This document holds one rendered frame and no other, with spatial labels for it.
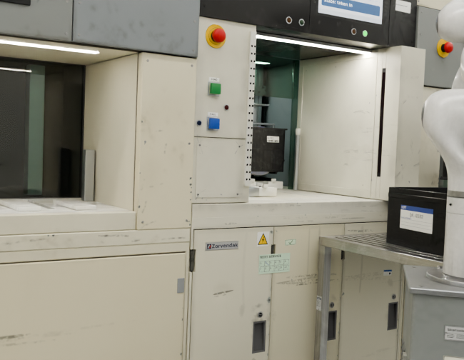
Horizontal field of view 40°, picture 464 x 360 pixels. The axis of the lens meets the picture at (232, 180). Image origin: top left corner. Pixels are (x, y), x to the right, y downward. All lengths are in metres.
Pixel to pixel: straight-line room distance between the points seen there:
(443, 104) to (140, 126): 0.78
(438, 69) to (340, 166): 0.50
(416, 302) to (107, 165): 1.00
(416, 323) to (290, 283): 0.73
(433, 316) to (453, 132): 0.39
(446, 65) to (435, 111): 1.06
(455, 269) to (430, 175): 1.02
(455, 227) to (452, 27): 0.57
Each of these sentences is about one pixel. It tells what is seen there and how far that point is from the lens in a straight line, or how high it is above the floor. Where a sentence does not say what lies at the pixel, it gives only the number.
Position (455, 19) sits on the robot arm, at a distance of 1.80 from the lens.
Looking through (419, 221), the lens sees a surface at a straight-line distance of 1.92.
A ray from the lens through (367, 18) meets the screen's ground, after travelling 2.26.
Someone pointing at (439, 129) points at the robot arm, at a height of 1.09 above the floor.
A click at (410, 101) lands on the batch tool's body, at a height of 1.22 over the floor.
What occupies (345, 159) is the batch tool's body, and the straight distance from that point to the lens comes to 2.44.
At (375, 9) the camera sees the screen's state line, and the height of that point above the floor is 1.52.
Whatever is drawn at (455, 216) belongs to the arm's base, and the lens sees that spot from 1.48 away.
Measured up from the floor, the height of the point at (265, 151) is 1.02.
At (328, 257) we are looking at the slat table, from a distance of 2.09.
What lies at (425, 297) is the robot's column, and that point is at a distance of 1.41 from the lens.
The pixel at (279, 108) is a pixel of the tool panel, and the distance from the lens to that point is 2.95.
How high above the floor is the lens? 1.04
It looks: 3 degrees down
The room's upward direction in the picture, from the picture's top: 2 degrees clockwise
